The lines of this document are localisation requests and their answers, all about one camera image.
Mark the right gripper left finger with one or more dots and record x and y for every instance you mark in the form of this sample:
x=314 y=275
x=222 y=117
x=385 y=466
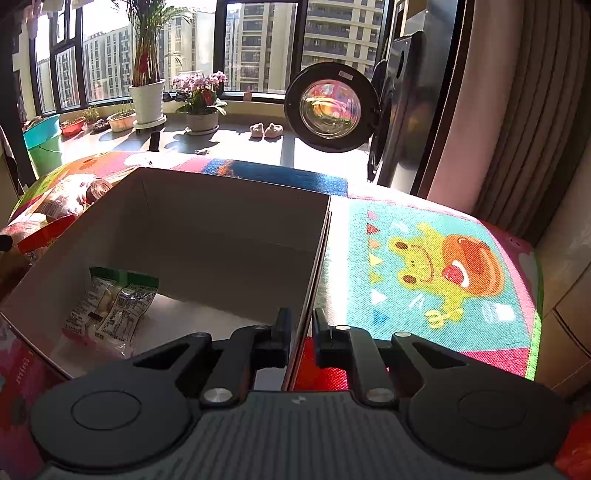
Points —
x=129 y=412

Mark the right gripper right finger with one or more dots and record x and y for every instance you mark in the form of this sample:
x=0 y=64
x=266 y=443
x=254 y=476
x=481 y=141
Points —
x=460 y=409

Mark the green white snack packet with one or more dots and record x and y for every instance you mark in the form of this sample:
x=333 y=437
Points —
x=108 y=314

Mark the cardboard box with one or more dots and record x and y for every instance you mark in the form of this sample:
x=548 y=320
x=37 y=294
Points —
x=226 y=252

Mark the green teal bucket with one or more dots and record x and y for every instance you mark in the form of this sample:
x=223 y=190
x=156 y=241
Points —
x=43 y=143

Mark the red small planter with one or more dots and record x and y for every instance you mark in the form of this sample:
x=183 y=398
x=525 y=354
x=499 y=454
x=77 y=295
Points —
x=71 y=128

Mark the colourful cartoon blanket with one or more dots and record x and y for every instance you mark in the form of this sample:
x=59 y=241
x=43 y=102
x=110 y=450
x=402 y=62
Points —
x=385 y=269

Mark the small white planter bowl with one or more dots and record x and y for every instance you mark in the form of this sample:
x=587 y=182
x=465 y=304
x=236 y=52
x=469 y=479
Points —
x=122 y=121

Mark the pink flower pot plant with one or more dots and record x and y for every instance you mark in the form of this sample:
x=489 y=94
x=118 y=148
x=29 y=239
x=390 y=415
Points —
x=201 y=105

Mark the tall plant in white pot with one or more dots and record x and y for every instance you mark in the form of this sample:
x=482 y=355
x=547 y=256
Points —
x=148 y=19

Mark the pair of small slippers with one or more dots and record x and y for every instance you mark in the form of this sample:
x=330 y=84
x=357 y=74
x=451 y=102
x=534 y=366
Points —
x=271 y=132

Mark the striped curtain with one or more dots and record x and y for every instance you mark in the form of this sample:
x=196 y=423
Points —
x=517 y=113

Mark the dark washing machine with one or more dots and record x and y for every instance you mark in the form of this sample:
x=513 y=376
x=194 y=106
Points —
x=411 y=79

